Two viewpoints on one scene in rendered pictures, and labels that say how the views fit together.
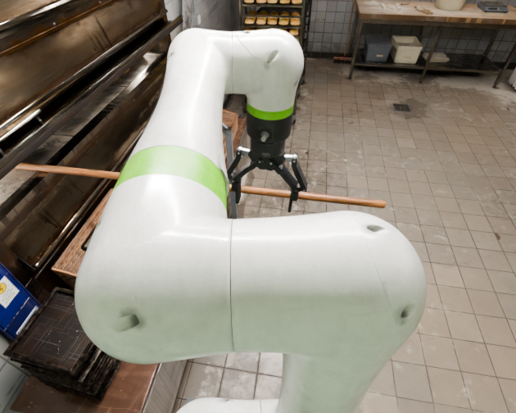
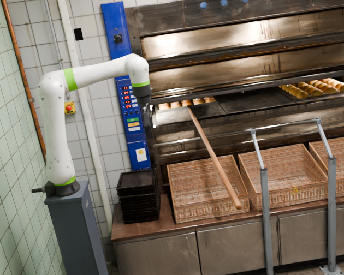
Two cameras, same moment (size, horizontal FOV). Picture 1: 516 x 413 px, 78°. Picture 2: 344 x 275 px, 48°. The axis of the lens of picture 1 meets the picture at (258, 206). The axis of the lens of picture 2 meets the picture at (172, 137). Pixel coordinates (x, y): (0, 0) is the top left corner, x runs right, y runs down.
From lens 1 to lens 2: 1.97 m
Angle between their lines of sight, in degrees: 69
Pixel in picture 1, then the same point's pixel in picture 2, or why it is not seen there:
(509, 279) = not seen: outside the picture
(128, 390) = (130, 229)
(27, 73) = (207, 73)
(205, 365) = not seen: outside the picture
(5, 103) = (186, 82)
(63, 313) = (143, 176)
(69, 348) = (127, 184)
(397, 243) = (46, 80)
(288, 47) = (130, 61)
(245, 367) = not seen: outside the picture
